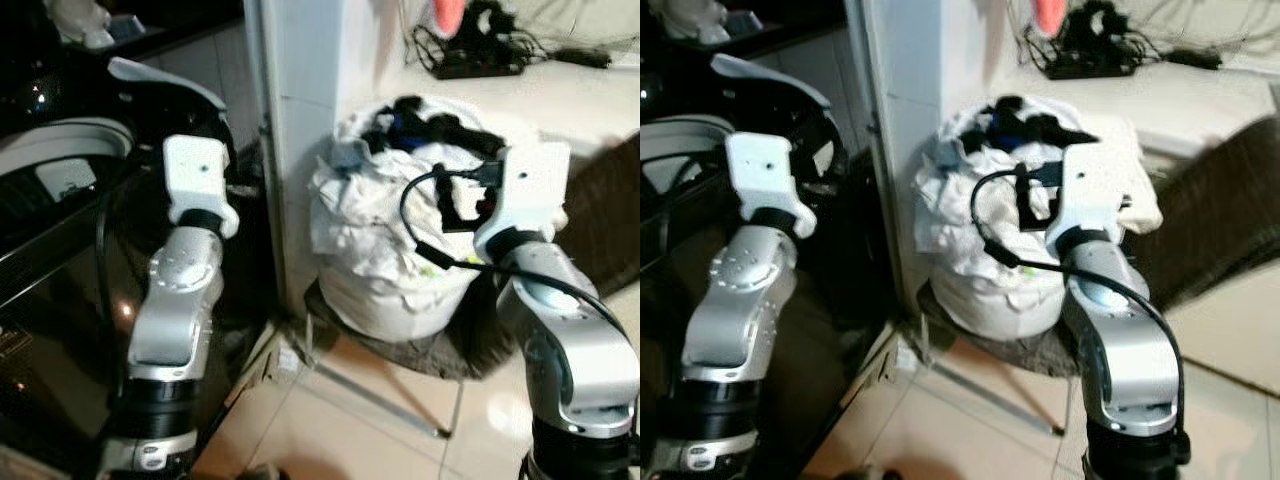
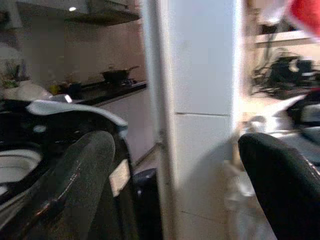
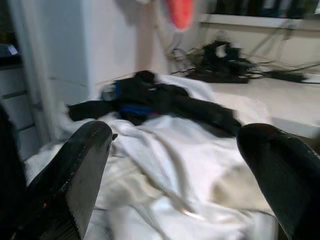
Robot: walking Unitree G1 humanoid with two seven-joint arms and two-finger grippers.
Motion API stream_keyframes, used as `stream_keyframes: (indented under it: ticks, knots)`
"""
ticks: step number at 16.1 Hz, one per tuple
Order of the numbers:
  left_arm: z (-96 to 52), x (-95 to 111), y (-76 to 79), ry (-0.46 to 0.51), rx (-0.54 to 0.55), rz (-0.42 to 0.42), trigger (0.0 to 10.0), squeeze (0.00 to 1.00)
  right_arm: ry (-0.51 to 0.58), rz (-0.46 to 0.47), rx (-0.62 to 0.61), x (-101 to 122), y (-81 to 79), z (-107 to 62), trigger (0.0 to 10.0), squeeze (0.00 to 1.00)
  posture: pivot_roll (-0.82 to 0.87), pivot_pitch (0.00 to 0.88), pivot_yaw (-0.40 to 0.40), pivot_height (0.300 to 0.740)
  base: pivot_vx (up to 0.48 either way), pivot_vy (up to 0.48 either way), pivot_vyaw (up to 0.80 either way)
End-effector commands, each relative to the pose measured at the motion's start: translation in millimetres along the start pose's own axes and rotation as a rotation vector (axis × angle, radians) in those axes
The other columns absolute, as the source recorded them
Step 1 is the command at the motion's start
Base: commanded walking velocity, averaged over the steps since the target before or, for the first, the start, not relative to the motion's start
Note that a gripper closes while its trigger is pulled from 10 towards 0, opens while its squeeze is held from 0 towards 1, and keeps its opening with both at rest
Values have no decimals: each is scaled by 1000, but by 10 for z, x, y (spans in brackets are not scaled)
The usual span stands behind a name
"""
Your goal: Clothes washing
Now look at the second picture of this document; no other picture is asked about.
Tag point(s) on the black gas stove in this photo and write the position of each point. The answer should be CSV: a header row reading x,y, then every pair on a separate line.
x,y
127,83

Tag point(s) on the dark range hood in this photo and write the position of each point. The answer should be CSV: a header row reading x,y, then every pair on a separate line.
x,y
105,15

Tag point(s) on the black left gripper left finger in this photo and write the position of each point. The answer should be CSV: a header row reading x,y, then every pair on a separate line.
x,y
87,170

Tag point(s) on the red cloth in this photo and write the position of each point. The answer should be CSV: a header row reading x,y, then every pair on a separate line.
x,y
306,15

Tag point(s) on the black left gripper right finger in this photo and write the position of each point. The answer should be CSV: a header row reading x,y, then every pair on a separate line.
x,y
282,190

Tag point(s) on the black kitchen counter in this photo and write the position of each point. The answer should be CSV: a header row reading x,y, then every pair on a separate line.
x,y
110,93

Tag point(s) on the black wok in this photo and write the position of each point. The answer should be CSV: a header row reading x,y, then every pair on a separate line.
x,y
116,74

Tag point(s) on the black trash bin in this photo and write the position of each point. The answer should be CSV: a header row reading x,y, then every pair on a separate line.
x,y
147,200

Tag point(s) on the black top-loading washing machine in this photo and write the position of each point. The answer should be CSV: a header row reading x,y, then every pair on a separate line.
x,y
25,120

